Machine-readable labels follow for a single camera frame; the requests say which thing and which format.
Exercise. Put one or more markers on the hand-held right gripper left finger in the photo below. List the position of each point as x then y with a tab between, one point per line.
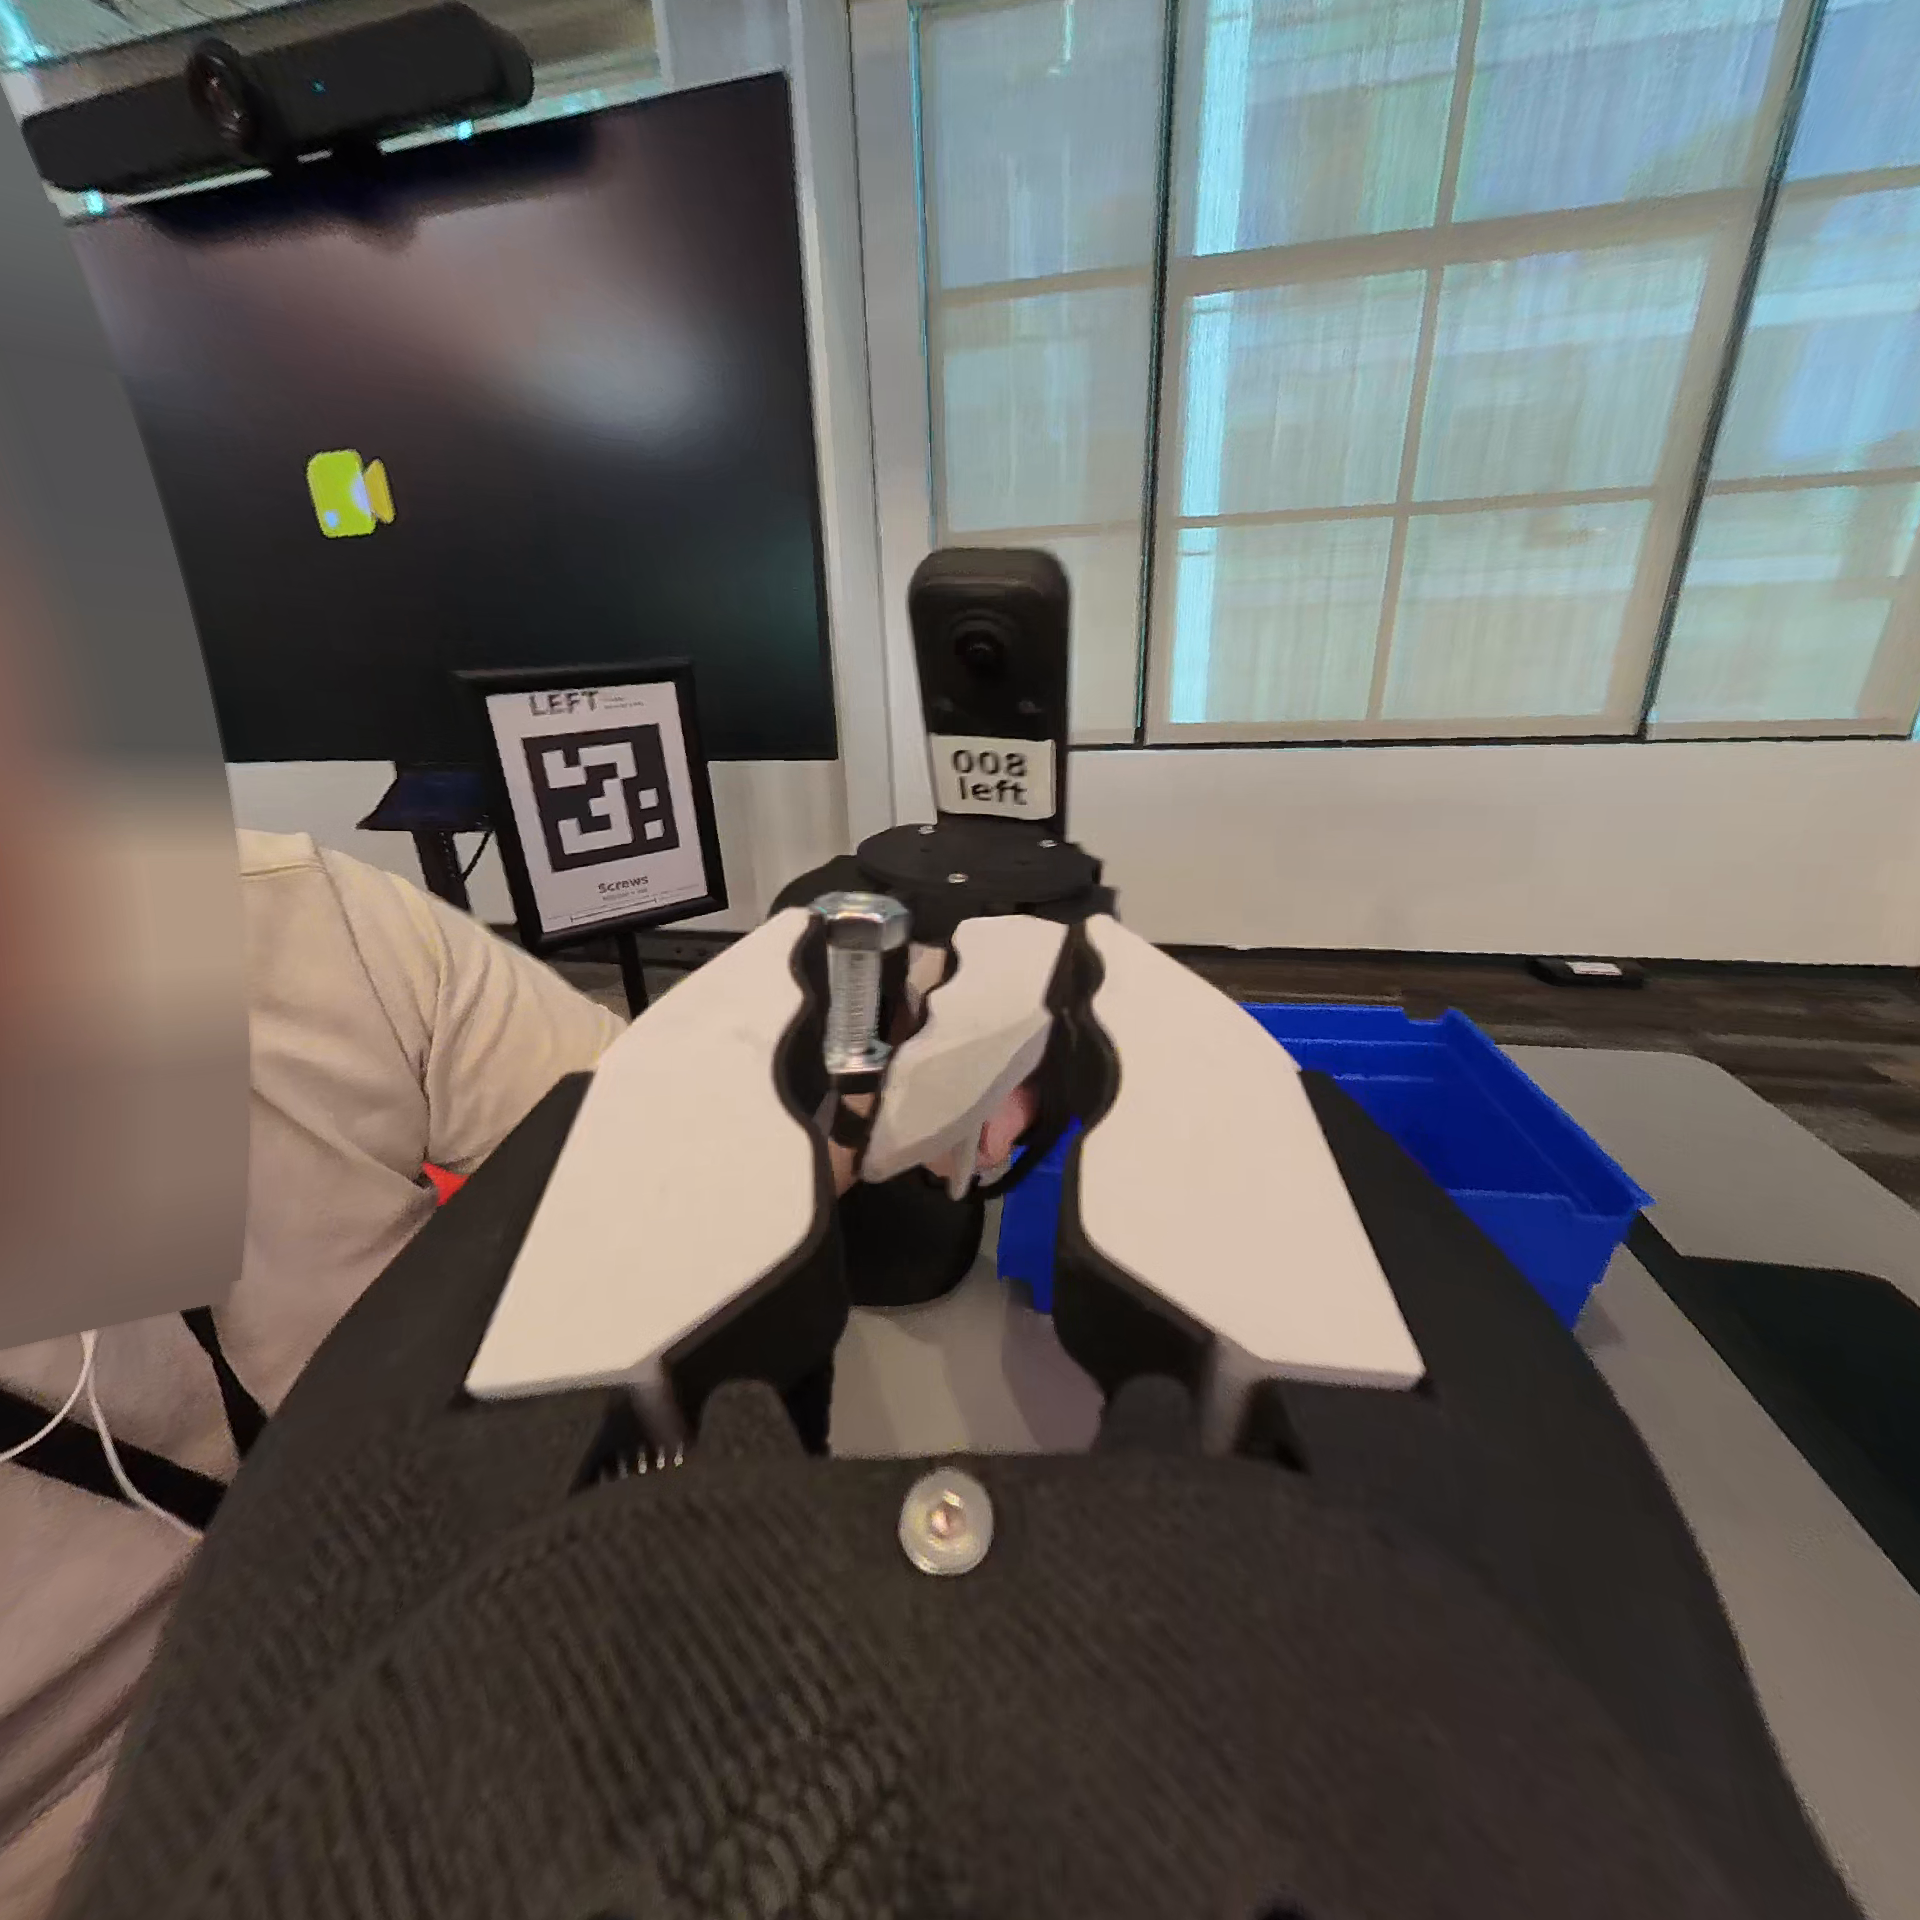
675	1170

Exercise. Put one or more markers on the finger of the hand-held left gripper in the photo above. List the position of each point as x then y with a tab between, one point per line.
974	1035

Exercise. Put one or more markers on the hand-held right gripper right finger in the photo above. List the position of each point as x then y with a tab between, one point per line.
1231	1185

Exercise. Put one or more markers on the silver hex bolt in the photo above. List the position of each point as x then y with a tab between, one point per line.
855	1014

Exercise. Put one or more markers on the blue plastic bin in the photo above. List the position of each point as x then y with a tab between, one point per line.
1500	1141

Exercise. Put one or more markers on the black elbow rest pad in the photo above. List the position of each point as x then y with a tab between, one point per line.
914	1245

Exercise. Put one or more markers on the person's left hand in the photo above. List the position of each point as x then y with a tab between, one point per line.
1009	1128

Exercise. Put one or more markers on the black framed marker sign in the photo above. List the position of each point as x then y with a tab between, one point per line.
600	810

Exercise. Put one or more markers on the small black box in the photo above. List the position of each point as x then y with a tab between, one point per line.
1587	969

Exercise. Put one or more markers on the large grid window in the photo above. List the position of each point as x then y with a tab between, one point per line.
1425	375

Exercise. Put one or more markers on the black webcam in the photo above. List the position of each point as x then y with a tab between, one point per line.
299	90

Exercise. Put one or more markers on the black wall screen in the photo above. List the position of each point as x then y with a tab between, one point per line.
523	375

